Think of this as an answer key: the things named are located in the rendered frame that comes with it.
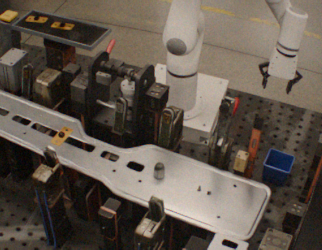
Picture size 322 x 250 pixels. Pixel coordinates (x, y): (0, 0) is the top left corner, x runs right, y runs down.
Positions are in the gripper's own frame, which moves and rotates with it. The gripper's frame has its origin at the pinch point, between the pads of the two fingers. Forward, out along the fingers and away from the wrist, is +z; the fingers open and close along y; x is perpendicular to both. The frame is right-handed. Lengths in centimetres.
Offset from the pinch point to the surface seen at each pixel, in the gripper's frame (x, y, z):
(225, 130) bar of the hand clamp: 37.6, 19.7, -3.2
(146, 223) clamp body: 67, 37, 10
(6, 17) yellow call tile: -10, 105, -4
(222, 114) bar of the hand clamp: 35.9, 21.6, -7.0
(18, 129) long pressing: 32, 83, 15
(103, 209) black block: 59, 49, 16
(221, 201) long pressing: 52, 17, 11
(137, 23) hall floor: -211, 69, 84
